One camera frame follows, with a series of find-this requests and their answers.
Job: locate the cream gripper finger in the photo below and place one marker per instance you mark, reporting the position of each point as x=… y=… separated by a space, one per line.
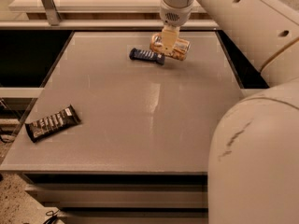
x=169 y=36

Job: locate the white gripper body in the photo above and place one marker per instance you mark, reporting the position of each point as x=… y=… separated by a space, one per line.
x=174 y=16

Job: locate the orange soda can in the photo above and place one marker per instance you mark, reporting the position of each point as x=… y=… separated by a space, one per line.
x=179 y=51

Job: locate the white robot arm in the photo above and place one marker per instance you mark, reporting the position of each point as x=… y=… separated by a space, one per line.
x=253 y=165

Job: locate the blue rxbar blueberry bar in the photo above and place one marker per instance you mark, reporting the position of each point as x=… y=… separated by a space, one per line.
x=147 y=56

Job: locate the black rxbar chocolate bar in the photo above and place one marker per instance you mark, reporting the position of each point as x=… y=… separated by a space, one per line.
x=52 y=124

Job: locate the grey table drawer unit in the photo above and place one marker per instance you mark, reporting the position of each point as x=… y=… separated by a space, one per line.
x=121 y=199

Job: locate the metal railing frame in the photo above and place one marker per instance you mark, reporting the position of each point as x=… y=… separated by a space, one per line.
x=80 y=14

